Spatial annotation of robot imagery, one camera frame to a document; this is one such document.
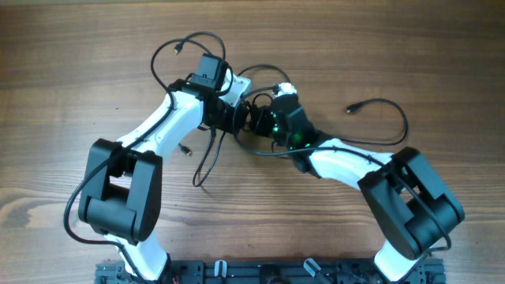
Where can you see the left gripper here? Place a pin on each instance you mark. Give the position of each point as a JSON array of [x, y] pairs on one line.
[[228, 128]]

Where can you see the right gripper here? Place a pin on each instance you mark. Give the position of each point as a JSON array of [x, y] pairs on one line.
[[259, 126]]

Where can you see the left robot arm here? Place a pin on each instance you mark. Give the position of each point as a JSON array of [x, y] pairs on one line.
[[120, 196]]

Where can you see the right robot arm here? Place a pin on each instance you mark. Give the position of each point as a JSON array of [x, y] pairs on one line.
[[413, 206]]

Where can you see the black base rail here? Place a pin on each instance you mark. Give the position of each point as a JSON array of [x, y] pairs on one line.
[[430, 271]]

